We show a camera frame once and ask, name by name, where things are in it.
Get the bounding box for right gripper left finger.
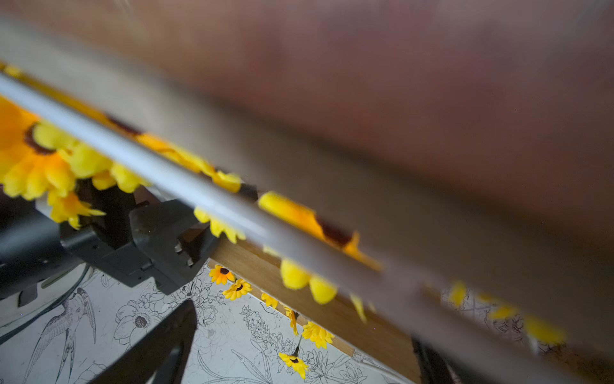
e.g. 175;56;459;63
92;299;198;384

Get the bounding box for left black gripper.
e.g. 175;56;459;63
59;182;222;295

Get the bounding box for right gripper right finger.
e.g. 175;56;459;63
412;339;458;384

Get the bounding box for white wire wooden shelf rack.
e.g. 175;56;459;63
0;0;614;384

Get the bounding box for sunflower pot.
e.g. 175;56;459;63
1;97;149;230
135;134;381;305
209;264;335;383

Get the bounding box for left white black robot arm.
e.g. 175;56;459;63
1;182;221;299

